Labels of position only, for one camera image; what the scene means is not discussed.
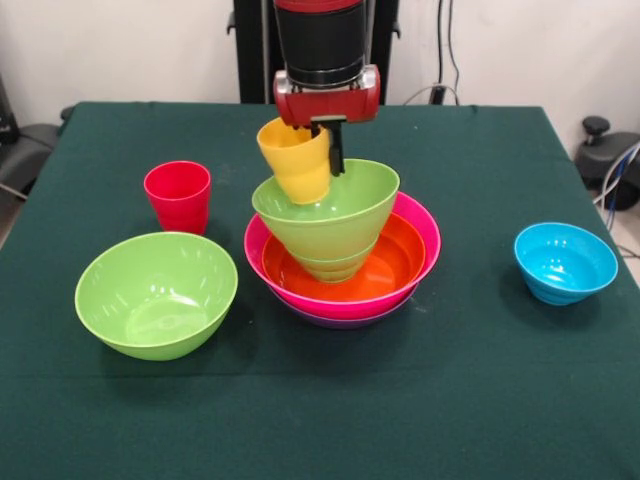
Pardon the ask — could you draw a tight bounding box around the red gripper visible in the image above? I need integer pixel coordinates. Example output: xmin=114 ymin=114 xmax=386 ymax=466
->
xmin=272 ymin=64 xmax=383 ymax=178

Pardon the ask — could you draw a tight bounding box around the yellow cup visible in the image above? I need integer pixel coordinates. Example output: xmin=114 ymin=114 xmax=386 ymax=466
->
xmin=256 ymin=117 xmax=334 ymax=206

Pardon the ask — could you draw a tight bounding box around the medium green bowl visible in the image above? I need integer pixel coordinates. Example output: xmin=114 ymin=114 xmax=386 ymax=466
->
xmin=251 ymin=158 xmax=402 ymax=264

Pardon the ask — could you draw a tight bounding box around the small ribbed green bowl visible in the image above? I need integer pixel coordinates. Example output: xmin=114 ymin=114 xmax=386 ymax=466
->
xmin=294 ymin=247 xmax=375 ymax=285

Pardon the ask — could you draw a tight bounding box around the orange bowl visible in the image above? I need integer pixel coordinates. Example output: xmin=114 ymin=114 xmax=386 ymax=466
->
xmin=261 ymin=213 xmax=427 ymax=299

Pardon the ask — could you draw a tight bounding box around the pink bowl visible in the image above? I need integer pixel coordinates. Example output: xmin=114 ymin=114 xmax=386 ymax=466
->
xmin=243 ymin=191 xmax=443 ymax=320

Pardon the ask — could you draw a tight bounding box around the red cup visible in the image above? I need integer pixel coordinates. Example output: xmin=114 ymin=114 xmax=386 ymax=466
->
xmin=143 ymin=160 xmax=213 ymax=236

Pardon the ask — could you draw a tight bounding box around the purple bowl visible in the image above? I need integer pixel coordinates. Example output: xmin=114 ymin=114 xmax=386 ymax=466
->
xmin=284 ymin=294 xmax=417 ymax=331

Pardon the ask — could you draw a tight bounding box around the large green bowl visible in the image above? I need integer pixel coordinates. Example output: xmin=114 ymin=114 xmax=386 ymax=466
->
xmin=74 ymin=231 xmax=240 ymax=362

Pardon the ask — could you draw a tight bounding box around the dark green tablecloth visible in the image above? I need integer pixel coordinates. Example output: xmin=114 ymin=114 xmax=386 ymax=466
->
xmin=0 ymin=102 xmax=640 ymax=480

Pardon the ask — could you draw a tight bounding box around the small blue bowl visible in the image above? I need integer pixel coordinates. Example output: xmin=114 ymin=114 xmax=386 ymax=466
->
xmin=514 ymin=222 xmax=620 ymax=306

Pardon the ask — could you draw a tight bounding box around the black chair with round knob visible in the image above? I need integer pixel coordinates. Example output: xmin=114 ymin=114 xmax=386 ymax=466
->
xmin=574 ymin=115 xmax=640 ymax=211

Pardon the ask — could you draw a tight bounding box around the black office chair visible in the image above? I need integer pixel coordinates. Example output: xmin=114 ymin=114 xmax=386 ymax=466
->
xmin=0 ymin=74 xmax=74 ymax=201

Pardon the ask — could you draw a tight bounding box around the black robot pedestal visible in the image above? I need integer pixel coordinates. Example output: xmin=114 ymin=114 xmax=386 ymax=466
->
xmin=227 ymin=0 xmax=401 ymax=106

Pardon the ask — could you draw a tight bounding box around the black wall cable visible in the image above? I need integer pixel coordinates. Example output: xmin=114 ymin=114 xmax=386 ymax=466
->
xmin=437 ymin=0 xmax=461 ymax=105

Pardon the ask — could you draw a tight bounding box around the blue and white cable bundle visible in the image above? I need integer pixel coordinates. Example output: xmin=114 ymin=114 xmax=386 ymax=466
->
xmin=592 ymin=142 xmax=640 ymax=211

